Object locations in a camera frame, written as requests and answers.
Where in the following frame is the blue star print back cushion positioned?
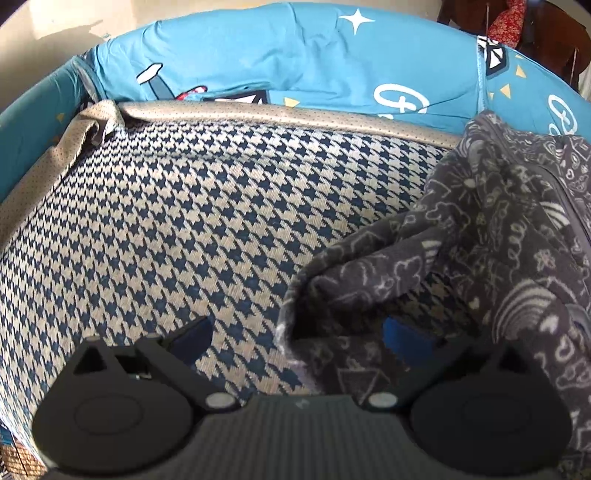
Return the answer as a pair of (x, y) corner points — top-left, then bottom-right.
(95, 2), (486, 124)

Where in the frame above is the houndstooth sofa seat cushion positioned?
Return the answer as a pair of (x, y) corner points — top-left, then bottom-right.
(0, 99), (591, 480)

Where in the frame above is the teal side cushion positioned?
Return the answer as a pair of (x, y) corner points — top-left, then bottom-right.
(0, 58), (101, 205)

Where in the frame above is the dark wooden chair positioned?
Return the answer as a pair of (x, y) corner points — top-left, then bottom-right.
(436, 0), (586, 89)

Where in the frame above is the grey doodle print fleece jacket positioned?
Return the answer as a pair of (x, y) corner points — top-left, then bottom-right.
(277, 109), (591, 480)

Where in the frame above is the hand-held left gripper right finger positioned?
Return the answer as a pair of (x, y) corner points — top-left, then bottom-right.
(366, 316), (537, 412)

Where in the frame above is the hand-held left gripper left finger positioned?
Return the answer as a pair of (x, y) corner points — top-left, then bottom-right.
(69, 316), (242, 414)

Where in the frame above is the red patterned cloth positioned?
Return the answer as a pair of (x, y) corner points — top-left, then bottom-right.
(487, 0), (528, 45)

